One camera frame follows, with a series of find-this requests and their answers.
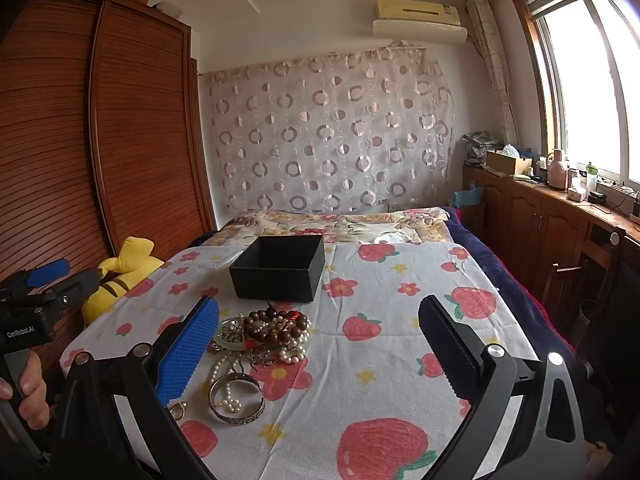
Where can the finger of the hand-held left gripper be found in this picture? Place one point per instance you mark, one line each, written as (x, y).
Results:
(47, 271)
(82, 280)

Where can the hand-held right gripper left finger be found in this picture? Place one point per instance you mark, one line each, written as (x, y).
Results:
(187, 355)

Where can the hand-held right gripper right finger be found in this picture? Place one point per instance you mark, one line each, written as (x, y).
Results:
(450, 350)

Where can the engraved silver bangle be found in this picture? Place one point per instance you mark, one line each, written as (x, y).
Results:
(245, 419)

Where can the black jewelry box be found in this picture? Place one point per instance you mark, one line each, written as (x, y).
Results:
(275, 285)

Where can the person's left hand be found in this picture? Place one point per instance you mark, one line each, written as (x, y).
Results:
(32, 390)

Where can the pale jade bangle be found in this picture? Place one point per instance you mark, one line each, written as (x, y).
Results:
(222, 344)

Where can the yellow plush toy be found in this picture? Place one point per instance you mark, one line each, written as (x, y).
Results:
(130, 255)

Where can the strawberry print blanket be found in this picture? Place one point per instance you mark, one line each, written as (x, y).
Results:
(390, 280)

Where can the dark blue blanket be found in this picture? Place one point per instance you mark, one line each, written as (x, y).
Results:
(500, 270)

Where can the long wooden cabinet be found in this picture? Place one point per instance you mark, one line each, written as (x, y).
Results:
(525, 220)

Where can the wooden slatted wardrobe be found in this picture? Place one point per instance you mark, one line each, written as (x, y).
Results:
(125, 135)

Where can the blue bag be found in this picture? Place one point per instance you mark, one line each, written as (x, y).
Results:
(470, 197)

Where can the floral bed sheet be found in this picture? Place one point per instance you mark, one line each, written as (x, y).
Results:
(360, 225)

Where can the dark wooden chair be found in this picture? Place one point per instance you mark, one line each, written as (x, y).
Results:
(612, 260)

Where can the cardboard box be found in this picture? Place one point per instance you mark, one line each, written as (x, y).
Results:
(505, 162)

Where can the small white box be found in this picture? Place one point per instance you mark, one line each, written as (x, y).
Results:
(576, 195)

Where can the pink thermos jug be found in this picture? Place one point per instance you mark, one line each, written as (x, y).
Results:
(557, 172)

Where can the small black device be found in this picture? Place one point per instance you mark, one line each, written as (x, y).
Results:
(596, 198)

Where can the green capped bottle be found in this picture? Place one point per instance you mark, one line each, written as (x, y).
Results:
(591, 177)

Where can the patterned window curtain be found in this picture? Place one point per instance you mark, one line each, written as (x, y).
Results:
(492, 70)

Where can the window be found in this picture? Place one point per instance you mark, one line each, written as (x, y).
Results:
(585, 85)

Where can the circle patterned wall curtain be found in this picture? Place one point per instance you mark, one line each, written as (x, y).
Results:
(325, 135)

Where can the wall air conditioner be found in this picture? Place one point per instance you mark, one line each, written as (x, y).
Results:
(415, 10)

